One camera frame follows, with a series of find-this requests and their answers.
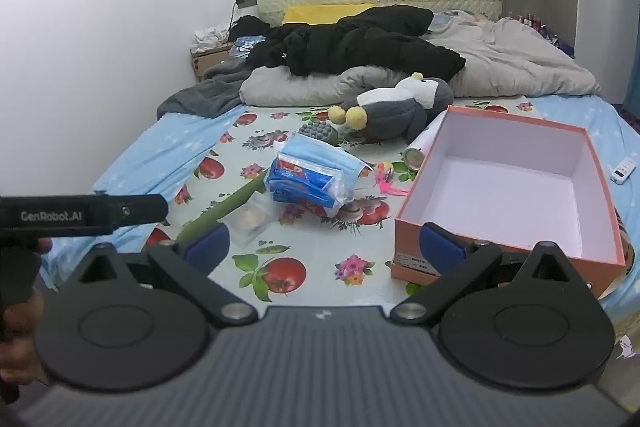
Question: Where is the pink feather toy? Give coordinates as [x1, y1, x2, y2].
[372, 161, 412, 196]

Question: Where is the black jacket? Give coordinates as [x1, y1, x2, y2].
[248, 5, 467, 80]

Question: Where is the brown cardboard box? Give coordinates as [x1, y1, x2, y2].
[189, 43, 236, 82]

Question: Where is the yellow pillow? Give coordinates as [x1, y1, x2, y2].
[282, 3, 376, 26]

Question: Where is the grey duvet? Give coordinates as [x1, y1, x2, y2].
[239, 9, 603, 105]

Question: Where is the clear bag of cotton puffs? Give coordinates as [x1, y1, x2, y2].
[227, 192, 276, 251]

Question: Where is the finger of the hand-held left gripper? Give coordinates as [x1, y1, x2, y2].
[113, 194, 169, 226]

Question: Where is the grey and white plush penguin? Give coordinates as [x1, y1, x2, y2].
[327, 72, 455, 142]

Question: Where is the white spray can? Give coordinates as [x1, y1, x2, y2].
[404, 109, 449, 172]

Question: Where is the light blue white sock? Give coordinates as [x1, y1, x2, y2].
[281, 132, 369, 194]

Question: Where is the blue curtain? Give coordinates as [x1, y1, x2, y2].
[620, 52, 640, 108]

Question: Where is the blue printed packet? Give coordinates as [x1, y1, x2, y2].
[265, 154, 347, 214]

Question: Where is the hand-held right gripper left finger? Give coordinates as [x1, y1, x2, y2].
[62, 222, 258, 327]

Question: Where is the black cloth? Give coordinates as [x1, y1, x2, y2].
[229, 14, 273, 42]

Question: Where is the row of cosmetic bottles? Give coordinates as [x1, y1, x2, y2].
[507, 10, 551, 32]

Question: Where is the person's left hand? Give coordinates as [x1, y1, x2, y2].
[0, 238, 53, 389]

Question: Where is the pink cardboard box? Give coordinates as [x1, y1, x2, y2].
[390, 105, 628, 298]

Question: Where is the blue printed pack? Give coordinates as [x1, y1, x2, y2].
[229, 35, 266, 58]

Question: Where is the white remote control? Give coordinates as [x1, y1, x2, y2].
[609, 158, 637, 184]

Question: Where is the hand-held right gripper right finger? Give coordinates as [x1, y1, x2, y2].
[390, 222, 592, 327]

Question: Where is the fruit and flower print sheet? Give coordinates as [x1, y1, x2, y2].
[142, 99, 543, 308]

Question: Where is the dark grey fleece blanket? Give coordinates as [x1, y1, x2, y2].
[156, 57, 261, 122]

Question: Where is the white crumpled cloth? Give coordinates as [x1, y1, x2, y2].
[192, 24, 232, 54]

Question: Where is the green massage brush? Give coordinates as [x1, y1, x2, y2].
[175, 123, 340, 249]

